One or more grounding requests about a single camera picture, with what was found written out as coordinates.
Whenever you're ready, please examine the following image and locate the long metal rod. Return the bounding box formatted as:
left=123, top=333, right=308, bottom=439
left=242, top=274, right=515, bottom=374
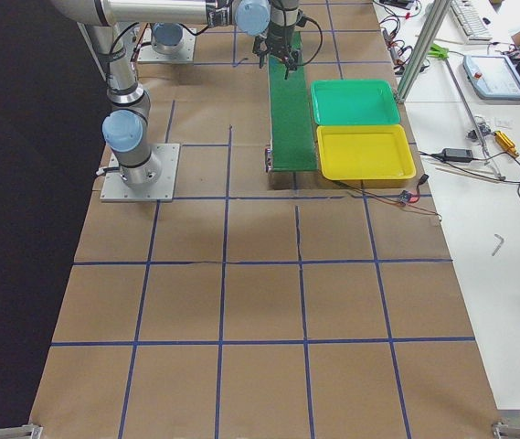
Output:
left=444, top=59, right=506, bottom=182

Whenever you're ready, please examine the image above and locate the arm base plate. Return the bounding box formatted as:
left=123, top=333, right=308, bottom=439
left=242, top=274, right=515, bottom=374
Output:
left=100, top=144, right=180, bottom=202
left=137, top=28, right=196, bottom=64

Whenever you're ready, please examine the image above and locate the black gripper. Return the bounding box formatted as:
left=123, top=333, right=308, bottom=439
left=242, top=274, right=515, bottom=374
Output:
left=252, top=27, right=301, bottom=80

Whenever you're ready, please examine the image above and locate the white keyboard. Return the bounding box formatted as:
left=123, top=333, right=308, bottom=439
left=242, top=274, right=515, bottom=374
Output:
left=450, top=0, right=493, bottom=44

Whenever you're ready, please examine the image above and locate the green plastic clip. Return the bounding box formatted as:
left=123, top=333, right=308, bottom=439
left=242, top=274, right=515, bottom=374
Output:
left=428, top=43, right=450, bottom=59

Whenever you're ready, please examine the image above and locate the green plastic tray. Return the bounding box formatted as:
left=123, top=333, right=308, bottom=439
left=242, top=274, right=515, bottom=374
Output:
left=311, top=79, right=400, bottom=125

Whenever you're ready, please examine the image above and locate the black power adapter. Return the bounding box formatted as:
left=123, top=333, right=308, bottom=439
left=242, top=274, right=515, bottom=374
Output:
left=441, top=148, right=475, bottom=163

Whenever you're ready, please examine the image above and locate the robot teach pendant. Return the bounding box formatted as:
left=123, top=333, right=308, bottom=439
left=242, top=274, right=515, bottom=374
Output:
left=462, top=55, right=520, bottom=101

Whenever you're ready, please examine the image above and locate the yellow plastic tray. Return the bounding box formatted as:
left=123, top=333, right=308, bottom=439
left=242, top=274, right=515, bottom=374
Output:
left=316, top=124, right=417, bottom=183

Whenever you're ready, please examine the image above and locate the aluminium frame post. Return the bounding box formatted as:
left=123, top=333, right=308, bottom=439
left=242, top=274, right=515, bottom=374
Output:
left=395, top=0, right=451, bottom=103

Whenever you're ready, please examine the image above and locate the green conveyor belt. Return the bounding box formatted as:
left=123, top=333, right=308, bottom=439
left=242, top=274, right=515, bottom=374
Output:
left=265, top=56, right=318, bottom=172

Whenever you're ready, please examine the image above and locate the gold resistor block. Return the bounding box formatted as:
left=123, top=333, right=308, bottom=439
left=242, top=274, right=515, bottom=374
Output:
left=493, top=131, right=519, bottom=158

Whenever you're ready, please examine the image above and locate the small motor controller board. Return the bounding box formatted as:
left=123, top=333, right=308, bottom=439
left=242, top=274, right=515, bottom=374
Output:
left=397, top=190, right=414, bottom=206

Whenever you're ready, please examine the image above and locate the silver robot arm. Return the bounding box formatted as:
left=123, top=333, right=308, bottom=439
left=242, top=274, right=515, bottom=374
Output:
left=78, top=24, right=158, bottom=187
left=53, top=1, right=305, bottom=72

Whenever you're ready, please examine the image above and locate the silver allen key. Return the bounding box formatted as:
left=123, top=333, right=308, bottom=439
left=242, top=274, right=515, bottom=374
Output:
left=491, top=233, right=504, bottom=257

